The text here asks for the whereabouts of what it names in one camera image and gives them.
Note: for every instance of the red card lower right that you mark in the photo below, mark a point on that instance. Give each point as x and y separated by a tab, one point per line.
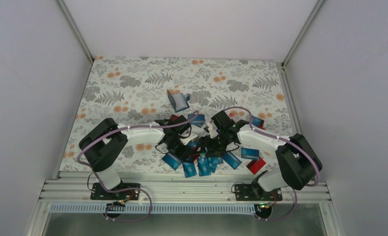
255	166

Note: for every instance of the aluminium rail frame front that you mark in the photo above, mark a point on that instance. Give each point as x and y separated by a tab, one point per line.
161	188

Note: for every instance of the blue card right of pile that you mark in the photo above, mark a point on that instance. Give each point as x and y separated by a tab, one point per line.
232	160

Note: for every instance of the blue denim card holder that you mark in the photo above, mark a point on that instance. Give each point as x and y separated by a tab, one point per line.
179	101

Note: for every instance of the blue logo card front right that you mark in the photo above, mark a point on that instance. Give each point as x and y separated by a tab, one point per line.
203	167

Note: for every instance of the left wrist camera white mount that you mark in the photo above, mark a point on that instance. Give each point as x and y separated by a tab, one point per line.
192	134

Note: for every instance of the blue card with silver stripe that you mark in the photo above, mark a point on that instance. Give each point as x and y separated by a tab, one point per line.
197	120

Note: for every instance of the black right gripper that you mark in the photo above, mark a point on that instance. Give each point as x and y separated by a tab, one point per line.
202	141

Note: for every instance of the blue card far right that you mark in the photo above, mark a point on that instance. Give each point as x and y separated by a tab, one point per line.
258	122

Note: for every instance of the blue logo card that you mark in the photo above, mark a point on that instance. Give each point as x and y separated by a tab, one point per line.
189	169
203	167

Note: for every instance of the grey slotted cable duct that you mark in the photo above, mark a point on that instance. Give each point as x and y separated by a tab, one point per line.
139	208

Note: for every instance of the red card with black stripe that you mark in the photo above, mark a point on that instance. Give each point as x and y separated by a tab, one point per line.
173	117

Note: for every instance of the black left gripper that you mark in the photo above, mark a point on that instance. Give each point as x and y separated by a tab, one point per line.
183	154

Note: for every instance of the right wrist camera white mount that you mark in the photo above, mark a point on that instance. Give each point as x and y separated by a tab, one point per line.
211	129

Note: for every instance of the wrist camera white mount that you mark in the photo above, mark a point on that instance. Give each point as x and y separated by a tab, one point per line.
192	134
211	129

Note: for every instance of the floral patterned table mat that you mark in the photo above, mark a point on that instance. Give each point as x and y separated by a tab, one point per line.
133	90

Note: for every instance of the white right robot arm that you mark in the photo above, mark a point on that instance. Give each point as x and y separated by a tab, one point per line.
298	165

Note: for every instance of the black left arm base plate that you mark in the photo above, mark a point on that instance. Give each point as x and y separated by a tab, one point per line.
99	193

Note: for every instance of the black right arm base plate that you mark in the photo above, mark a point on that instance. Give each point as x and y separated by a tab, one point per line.
250	193

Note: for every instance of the blue card left front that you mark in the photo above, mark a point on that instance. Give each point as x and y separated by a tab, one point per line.
171	160

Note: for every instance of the blue card lower right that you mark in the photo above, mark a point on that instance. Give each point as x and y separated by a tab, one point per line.
251	154

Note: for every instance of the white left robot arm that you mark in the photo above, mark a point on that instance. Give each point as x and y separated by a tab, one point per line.
102	145

